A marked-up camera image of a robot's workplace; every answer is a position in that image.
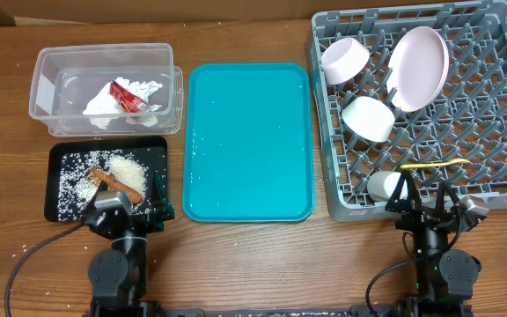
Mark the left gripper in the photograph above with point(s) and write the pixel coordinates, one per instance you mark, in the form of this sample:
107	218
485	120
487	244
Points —
160	209

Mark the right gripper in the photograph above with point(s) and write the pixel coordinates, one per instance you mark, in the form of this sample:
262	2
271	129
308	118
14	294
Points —
416	215

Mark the carrot piece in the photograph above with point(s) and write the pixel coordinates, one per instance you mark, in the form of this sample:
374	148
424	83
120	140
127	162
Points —
97	176

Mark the yellow plastic spoon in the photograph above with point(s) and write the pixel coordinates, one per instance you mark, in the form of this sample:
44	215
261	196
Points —
451	162

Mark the white cup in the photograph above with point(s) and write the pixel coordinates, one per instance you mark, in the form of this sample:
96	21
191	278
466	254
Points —
381	185

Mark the red snack wrapper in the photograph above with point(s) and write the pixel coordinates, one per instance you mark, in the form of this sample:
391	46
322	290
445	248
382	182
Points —
129	102

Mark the small white bowl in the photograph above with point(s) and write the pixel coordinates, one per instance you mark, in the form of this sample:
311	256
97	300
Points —
369	118

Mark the white napkin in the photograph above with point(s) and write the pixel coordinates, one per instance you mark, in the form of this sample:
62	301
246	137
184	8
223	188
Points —
105	102

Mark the large white plate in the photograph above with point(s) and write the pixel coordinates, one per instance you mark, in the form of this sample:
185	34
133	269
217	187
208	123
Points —
419	65

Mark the pink rice bowl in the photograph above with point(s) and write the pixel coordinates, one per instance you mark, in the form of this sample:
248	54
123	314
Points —
343	60

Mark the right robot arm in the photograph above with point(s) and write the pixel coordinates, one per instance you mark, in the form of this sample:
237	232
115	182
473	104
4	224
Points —
445	276

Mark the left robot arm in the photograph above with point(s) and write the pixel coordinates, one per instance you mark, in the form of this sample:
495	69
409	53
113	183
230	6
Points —
119	274

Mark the grey dishwasher rack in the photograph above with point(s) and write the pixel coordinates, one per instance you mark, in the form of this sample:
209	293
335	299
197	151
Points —
467	120

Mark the spilled rice pile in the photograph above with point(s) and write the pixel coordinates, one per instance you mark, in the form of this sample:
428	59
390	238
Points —
75	189

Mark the black plastic tray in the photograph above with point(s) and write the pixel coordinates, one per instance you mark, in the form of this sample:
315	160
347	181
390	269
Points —
152	149

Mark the clear plastic bin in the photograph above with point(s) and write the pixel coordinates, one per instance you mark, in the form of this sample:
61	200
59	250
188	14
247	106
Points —
65	79

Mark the teal serving tray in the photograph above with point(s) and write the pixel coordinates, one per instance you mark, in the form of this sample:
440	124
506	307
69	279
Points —
248	144

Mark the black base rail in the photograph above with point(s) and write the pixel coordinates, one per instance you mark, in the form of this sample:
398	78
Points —
354	311

